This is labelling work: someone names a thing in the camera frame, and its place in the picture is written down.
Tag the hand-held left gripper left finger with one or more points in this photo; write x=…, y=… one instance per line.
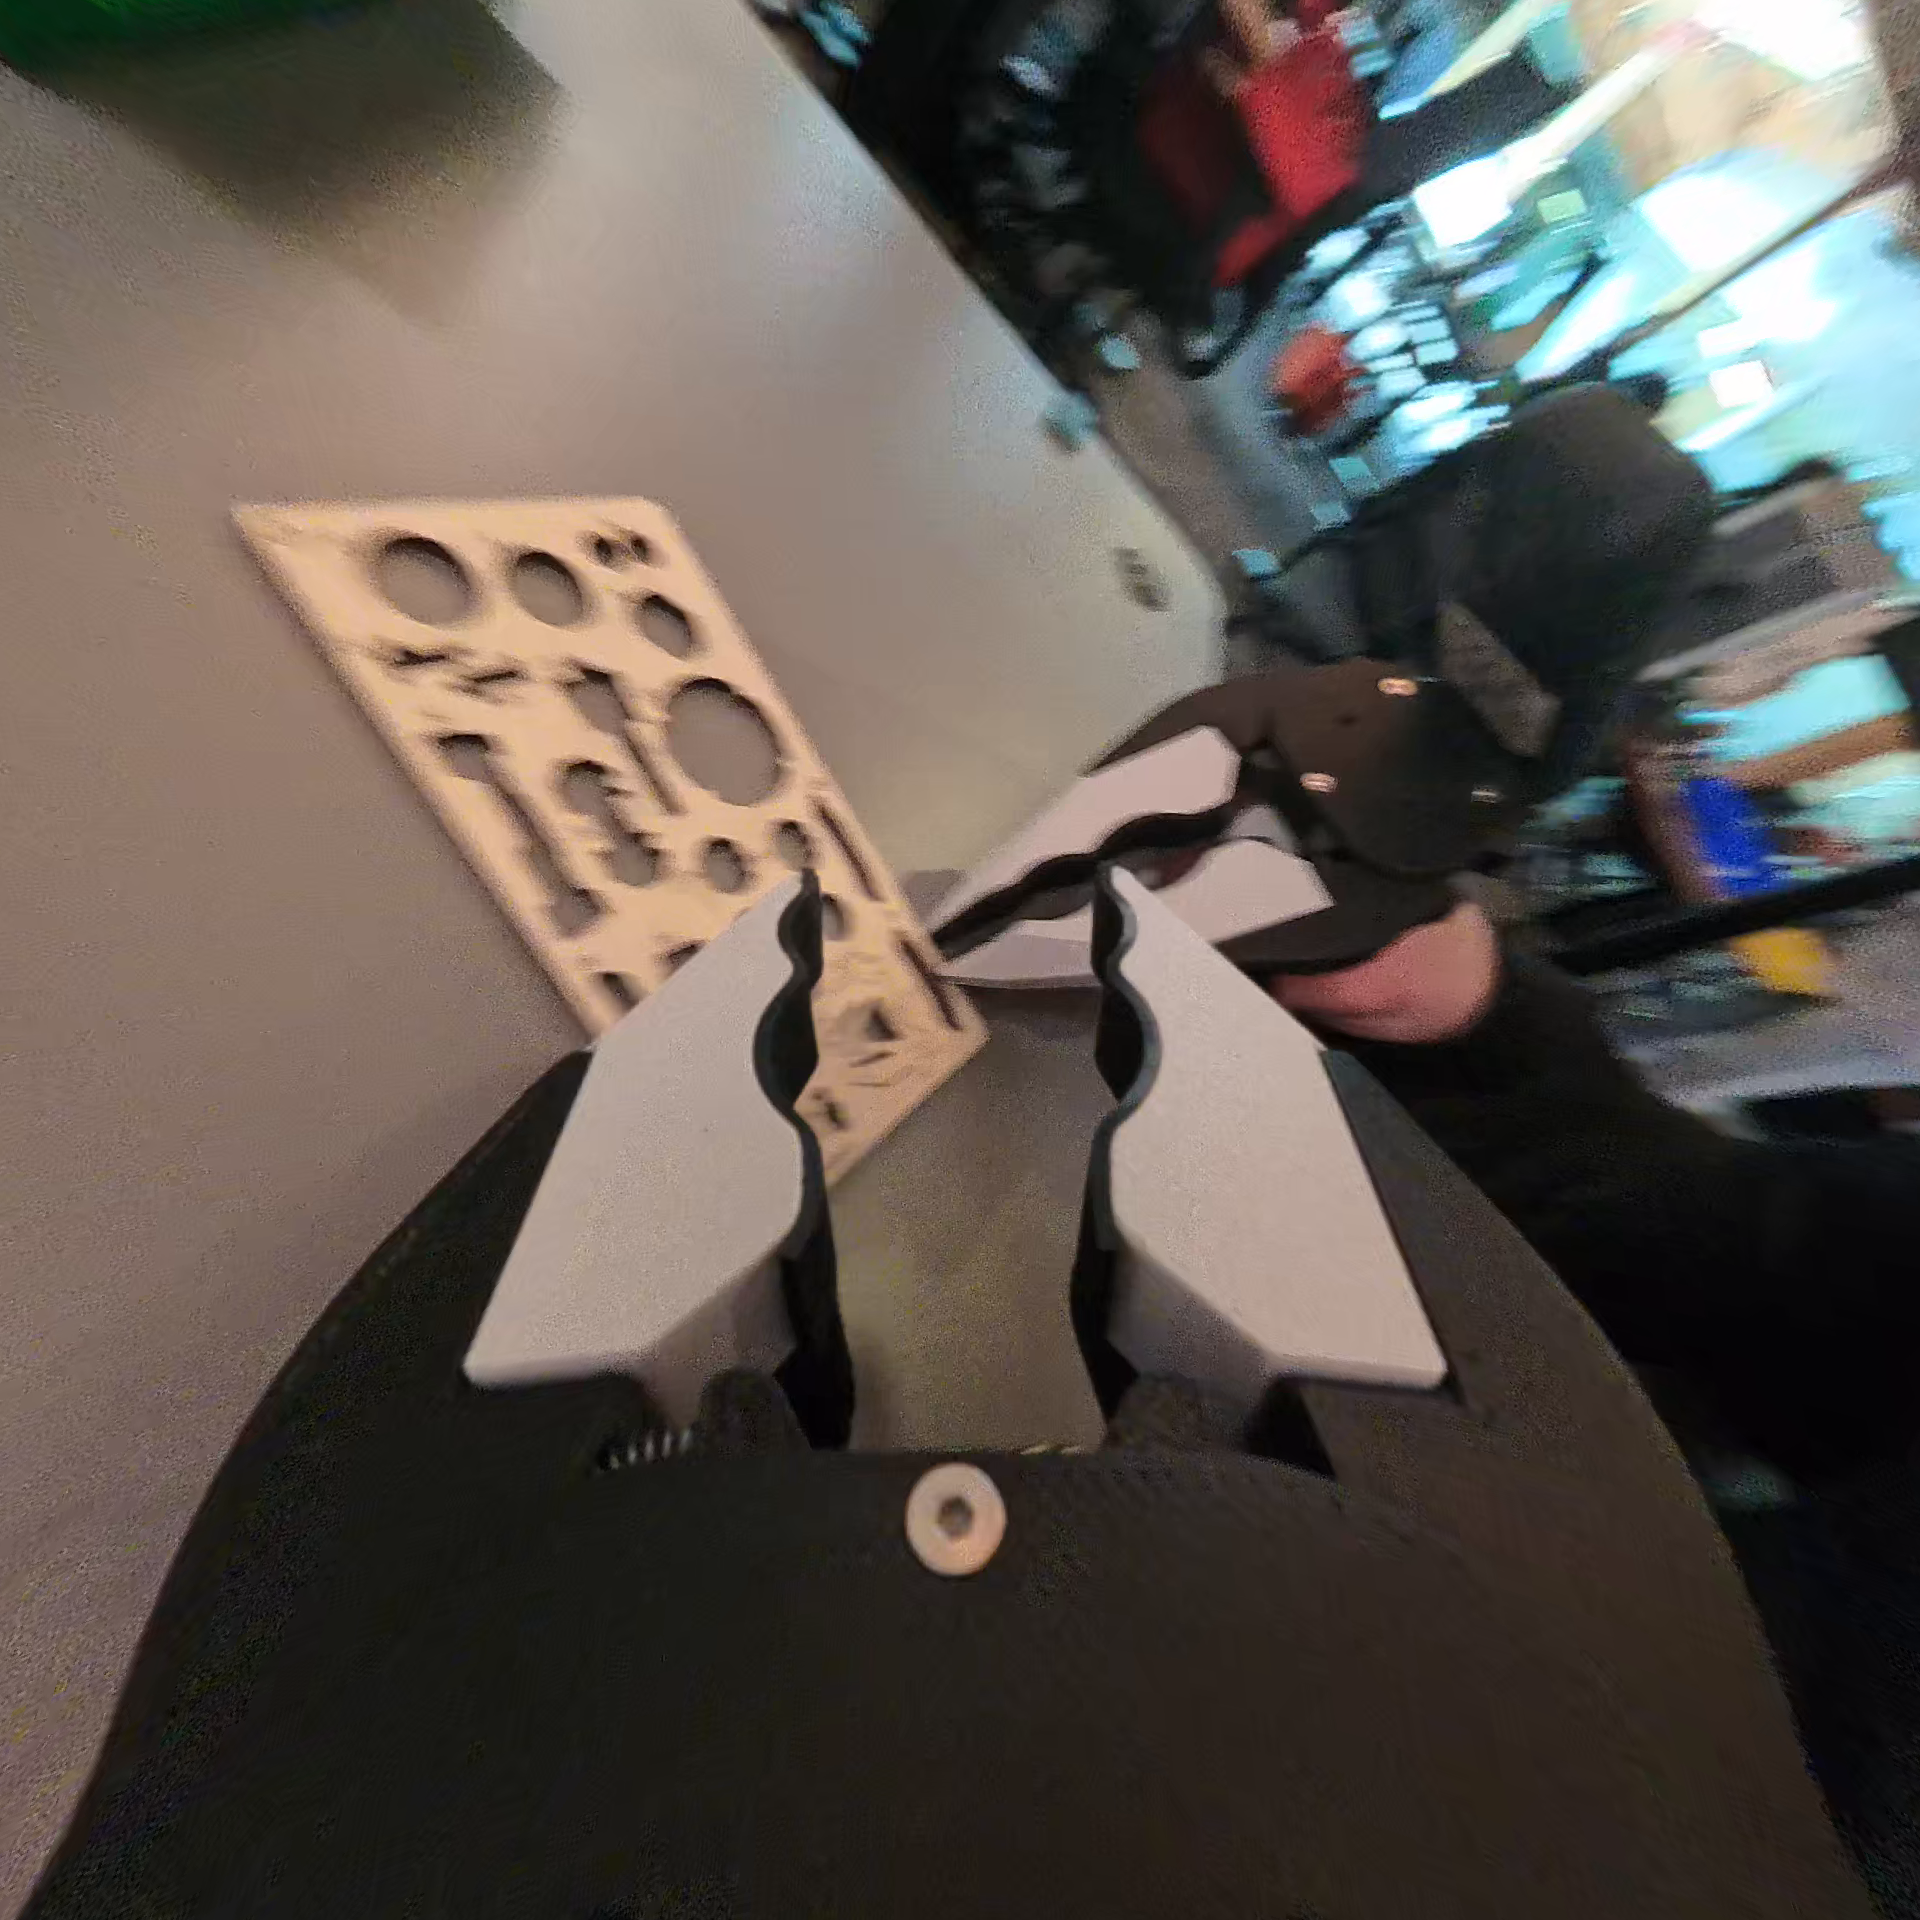
x=661, y=1200

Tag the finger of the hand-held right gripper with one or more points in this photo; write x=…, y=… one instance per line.
x=1126, y=797
x=1260, y=892

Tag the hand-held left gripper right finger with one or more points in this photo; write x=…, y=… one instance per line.
x=1260, y=1200

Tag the person's right forearm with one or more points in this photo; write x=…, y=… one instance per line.
x=1652, y=1200

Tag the wooden cutout parts sheet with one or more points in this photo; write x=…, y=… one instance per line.
x=330, y=556

